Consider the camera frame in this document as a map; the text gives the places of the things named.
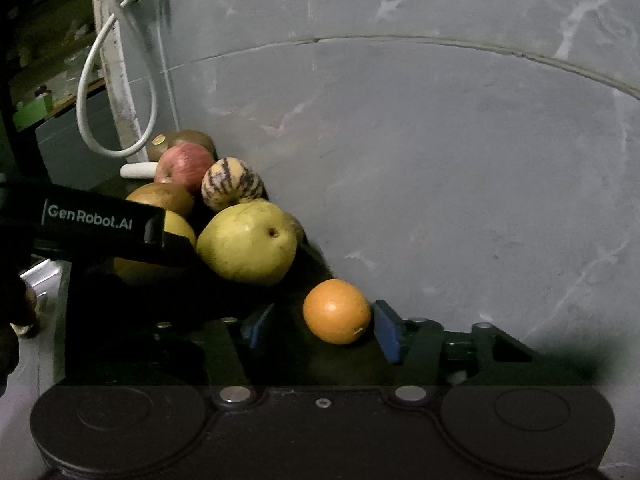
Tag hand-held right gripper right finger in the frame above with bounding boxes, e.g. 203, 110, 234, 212
372, 300, 566, 402

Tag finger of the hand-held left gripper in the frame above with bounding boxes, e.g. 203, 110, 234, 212
115, 232, 201, 272

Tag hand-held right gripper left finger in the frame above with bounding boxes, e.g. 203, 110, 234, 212
150, 303, 276, 406

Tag yellow pear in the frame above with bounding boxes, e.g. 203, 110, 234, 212
112, 210, 197, 287

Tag orange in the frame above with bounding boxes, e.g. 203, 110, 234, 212
303, 279, 372, 345

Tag brown pear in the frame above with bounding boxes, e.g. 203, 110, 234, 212
125, 183, 195, 218

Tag green pear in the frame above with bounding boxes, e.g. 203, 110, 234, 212
196, 201, 299, 287

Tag metal tray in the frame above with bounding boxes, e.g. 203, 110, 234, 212
19, 257, 68, 316

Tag striped pepino melon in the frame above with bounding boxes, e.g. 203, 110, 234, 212
201, 157, 264, 212

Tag white leek stalk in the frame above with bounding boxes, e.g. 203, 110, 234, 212
120, 162, 159, 179

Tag red apple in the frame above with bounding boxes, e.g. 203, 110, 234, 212
154, 143, 216, 196

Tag brown kiwi with sticker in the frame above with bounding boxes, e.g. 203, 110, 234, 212
146, 133, 173, 161

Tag green box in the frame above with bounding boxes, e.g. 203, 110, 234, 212
12, 95, 54, 128

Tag white cable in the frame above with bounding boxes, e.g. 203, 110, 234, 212
76, 0, 159, 158

